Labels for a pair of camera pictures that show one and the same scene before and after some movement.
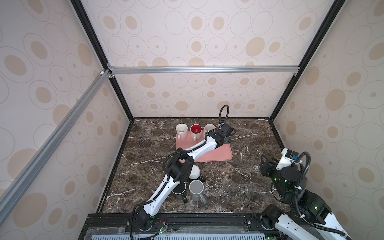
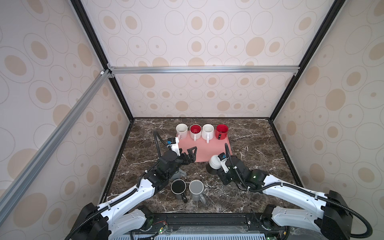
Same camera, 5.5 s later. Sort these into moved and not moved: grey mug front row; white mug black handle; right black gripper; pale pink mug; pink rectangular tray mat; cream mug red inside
Moved: white mug black handle; right black gripper
Not moved: pale pink mug; pink rectangular tray mat; cream mug red inside; grey mug front row
